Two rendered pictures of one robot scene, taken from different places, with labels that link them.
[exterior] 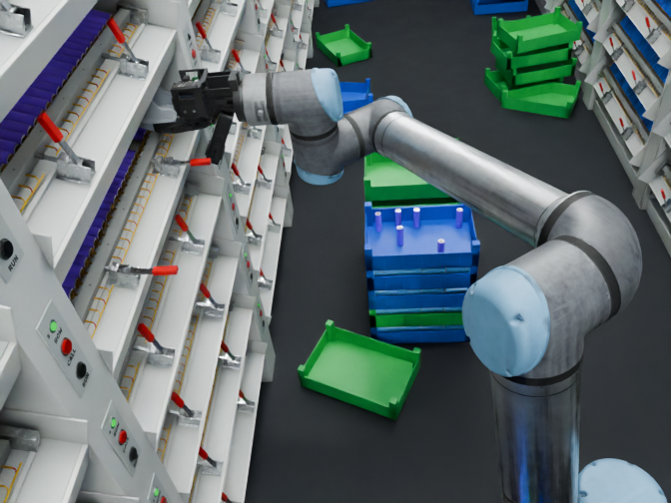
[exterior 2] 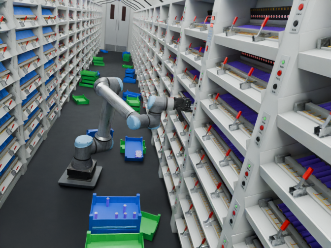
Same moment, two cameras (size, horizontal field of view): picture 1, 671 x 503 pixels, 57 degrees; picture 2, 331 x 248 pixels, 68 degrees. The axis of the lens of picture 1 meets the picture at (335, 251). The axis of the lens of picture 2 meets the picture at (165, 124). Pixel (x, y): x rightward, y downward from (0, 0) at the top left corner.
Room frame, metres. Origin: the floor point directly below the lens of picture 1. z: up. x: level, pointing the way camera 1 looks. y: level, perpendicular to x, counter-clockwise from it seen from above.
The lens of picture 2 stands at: (2.46, -0.42, 1.47)
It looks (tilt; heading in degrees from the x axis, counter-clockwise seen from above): 22 degrees down; 161
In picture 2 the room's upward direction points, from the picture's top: 9 degrees clockwise
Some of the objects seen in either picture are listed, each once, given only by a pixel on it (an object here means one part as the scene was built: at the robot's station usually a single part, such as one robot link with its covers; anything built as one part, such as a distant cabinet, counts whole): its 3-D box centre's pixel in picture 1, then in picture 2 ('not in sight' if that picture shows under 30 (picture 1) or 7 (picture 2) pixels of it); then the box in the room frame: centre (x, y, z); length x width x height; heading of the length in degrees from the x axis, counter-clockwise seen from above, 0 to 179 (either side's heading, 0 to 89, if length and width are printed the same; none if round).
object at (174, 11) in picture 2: not in sight; (168, 80); (-0.24, 0.48, 0.85); 0.20 x 0.09 x 1.70; 84
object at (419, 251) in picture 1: (419, 233); (115, 208); (1.27, -0.24, 0.36); 0.30 x 0.20 x 0.08; 83
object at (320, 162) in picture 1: (322, 147); (152, 119); (0.99, 0.00, 0.86); 0.12 x 0.09 x 0.12; 115
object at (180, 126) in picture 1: (178, 122); not in sight; (0.98, 0.25, 0.95); 0.09 x 0.05 x 0.02; 91
